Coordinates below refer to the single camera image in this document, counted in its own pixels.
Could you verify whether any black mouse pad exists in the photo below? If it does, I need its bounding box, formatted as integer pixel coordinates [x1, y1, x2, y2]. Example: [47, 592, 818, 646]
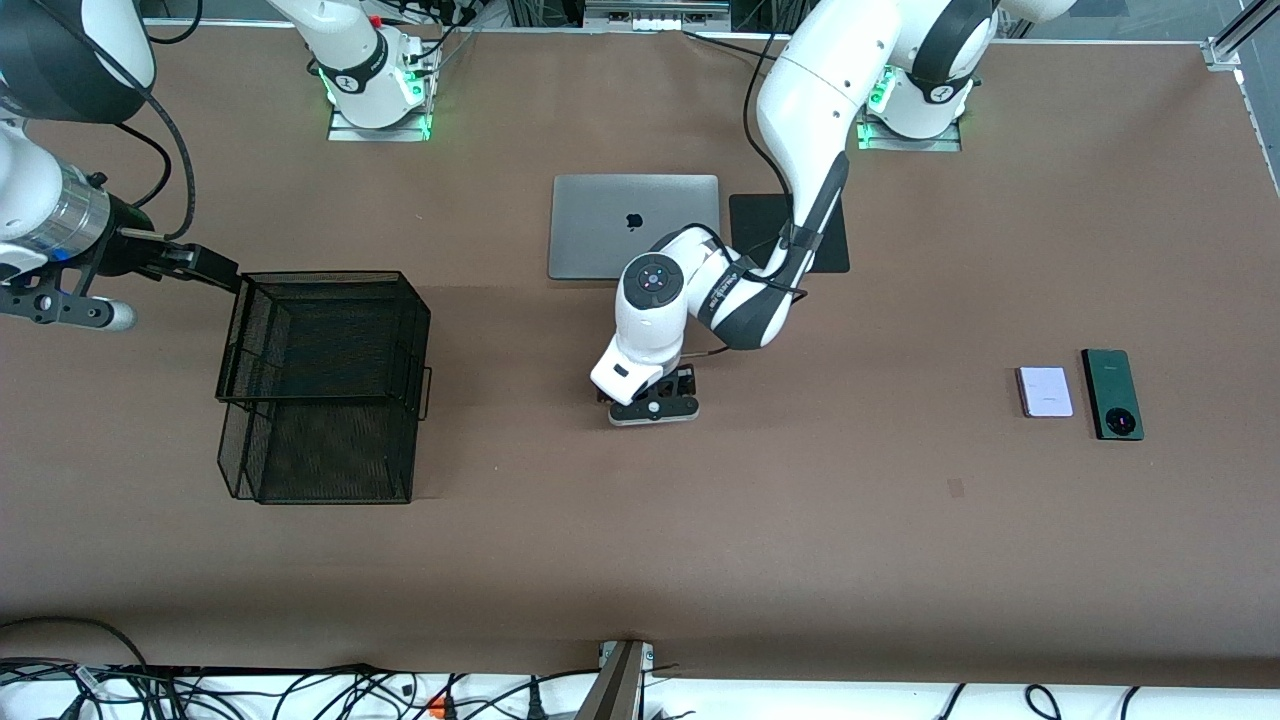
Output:
[728, 192, 851, 275]

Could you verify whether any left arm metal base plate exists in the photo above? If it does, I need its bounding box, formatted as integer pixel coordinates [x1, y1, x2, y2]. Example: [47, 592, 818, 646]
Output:
[857, 118, 963, 153]

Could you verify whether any thick black arched cable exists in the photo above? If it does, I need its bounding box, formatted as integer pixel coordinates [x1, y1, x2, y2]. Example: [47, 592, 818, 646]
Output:
[0, 617, 151, 673]

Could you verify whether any lilac flip phone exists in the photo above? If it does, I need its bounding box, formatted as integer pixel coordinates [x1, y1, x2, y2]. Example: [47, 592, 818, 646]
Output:
[1016, 366, 1075, 419]

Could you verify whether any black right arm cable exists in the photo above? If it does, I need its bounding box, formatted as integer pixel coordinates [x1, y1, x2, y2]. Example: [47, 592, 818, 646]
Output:
[60, 0, 198, 241]

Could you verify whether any grey socket strip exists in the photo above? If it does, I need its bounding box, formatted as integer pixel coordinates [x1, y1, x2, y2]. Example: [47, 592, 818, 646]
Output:
[583, 0, 731, 33]

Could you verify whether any green phone round camera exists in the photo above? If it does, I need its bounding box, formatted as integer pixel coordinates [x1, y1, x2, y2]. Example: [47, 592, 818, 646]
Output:
[1081, 348, 1146, 442]

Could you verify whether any black mesh two-tier tray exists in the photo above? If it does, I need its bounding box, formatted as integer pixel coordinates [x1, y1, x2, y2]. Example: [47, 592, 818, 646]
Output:
[215, 268, 433, 505]

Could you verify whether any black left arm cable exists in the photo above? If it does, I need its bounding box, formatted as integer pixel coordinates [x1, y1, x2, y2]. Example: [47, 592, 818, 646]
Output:
[690, 30, 811, 359]

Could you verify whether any tangle of black cables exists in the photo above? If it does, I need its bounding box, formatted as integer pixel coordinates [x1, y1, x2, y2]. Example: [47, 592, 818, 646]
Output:
[0, 655, 601, 720]

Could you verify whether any aluminium frame profile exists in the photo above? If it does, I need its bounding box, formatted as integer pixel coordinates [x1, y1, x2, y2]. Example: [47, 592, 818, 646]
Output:
[1203, 0, 1280, 71]

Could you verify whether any silver closed laptop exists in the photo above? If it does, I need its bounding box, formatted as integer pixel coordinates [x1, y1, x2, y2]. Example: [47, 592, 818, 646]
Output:
[547, 174, 723, 281]

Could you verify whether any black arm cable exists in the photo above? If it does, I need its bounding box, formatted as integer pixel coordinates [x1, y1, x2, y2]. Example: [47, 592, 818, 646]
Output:
[60, 0, 198, 241]
[690, 30, 811, 359]

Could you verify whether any thin black table cable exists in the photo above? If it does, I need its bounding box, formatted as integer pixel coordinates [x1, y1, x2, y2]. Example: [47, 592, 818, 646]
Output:
[683, 28, 791, 63]

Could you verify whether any grey metal camera bracket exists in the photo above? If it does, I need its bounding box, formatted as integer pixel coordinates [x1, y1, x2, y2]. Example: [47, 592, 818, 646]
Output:
[575, 640, 656, 720]

